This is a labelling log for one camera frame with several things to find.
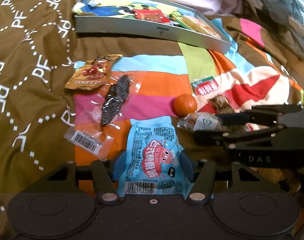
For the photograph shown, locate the grey tray with cartoon lining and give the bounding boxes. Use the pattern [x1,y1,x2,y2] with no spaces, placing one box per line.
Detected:
[72,0,232,54]

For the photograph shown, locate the tangerine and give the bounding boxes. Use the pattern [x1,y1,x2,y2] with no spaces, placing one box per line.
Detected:
[173,94,198,117]

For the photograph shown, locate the red white snack packet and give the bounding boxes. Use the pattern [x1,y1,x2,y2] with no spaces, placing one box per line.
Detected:
[131,7,173,22]

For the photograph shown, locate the colourful cartoon bedsheet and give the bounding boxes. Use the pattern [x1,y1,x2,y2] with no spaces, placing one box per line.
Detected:
[64,15,304,195]

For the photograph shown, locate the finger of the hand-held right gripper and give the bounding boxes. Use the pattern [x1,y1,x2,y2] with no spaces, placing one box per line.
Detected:
[214,104,304,128]
[193,126,288,152]

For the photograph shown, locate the brown patterned quilt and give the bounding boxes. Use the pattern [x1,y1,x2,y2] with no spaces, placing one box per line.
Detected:
[0,0,102,240]

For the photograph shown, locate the gold red snack packet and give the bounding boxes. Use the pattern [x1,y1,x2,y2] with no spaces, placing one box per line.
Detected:
[64,54,124,91]

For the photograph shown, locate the yellow green snack packet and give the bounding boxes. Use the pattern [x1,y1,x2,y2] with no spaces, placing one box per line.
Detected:
[168,9,192,28]

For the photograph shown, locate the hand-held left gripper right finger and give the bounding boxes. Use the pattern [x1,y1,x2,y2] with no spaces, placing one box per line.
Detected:
[180,149,256,203]

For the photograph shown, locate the light blue sausage packet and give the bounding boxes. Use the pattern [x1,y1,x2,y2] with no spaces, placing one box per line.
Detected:
[117,116,183,197]

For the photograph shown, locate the quail egg packet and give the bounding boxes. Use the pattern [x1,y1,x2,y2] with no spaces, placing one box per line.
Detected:
[191,76,254,133]

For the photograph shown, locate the clear packet of brown snack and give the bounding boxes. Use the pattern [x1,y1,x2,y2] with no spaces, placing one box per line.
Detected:
[177,112,223,132]

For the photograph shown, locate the rice cracker packet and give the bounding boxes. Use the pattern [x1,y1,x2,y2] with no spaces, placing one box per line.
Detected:
[183,15,222,40]

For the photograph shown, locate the clear packet of black snack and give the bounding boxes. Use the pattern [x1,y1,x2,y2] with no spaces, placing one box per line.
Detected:
[63,74,136,153]

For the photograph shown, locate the clear bag of clothes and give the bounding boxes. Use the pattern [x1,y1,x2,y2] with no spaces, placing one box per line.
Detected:
[238,0,304,60]

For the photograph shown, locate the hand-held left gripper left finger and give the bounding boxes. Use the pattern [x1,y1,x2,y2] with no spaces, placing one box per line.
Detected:
[45,149,126,203]

